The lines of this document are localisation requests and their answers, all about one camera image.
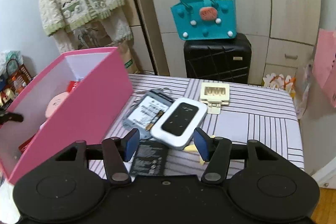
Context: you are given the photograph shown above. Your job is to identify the yellow starfish hair clip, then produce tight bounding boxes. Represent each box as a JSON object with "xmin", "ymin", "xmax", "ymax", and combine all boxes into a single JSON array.
[{"xmin": 183, "ymin": 134, "xmax": 216, "ymax": 165}]

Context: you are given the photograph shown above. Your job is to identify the black phone battery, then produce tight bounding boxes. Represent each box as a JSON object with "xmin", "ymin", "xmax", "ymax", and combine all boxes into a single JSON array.
[{"xmin": 129, "ymin": 140, "xmax": 169, "ymax": 177}]

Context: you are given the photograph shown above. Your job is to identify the white pocket wifi router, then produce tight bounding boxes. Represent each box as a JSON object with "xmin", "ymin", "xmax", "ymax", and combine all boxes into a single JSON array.
[{"xmin": 150, "ymin": 97, "xmax": 207, "ymax": 150}]

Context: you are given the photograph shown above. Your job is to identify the pink round compact case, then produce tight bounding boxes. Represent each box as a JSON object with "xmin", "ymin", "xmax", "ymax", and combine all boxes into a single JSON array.
[{"xmin": 45, "ymin": 92, "xmax": 69, "ymax": 119}]

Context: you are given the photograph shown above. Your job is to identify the cream plastic clip holder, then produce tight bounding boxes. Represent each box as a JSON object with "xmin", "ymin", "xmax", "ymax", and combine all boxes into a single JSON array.
[{"xmin": 199, "ymin": 82, "xmax": 230, "ymax": 115}]

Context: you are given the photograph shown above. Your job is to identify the pink cardboard storage box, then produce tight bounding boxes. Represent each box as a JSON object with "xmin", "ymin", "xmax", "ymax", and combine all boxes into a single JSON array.
[{"xmin": 1, "ymin": 47, "xmax": 133, "ymax": 184}]

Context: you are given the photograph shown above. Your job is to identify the silver keys with ring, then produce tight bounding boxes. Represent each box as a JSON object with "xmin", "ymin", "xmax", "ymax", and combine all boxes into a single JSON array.
[{"xmin": 134, "ymin": 88, "xmax": 174, "ymax": 105}]

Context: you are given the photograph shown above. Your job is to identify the black hard suitcase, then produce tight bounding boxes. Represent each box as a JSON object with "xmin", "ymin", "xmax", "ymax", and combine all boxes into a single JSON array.
[{"xmin": 183, "ymin": 34, "xmax": 252, "ymax": 84}]

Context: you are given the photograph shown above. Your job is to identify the colourful gift bag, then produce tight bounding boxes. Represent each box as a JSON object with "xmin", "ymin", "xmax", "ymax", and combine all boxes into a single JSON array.
[{"xmin": 262, "ymin": 73, "xmax": 295, "ymax": 99}]

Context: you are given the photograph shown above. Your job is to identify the brown paper grocery bag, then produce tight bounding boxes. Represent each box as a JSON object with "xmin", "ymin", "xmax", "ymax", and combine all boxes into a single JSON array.
[{"xmin": 117, "ymin": 41, "xmax": 139, "ymax": 74}]

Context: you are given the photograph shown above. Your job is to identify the pink paper shopping bag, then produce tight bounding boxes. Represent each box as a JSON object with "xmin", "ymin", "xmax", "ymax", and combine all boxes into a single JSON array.
[{"xmin": 313, "ymin": 28, "xmax": 336, "ymax": 107}]

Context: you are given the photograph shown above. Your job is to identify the teal felt tote bag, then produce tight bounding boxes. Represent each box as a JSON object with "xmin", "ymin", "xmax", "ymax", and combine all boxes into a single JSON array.
[{"xmin": 171, "ymin": 0, "xmax": 237, "ymax": 40}]

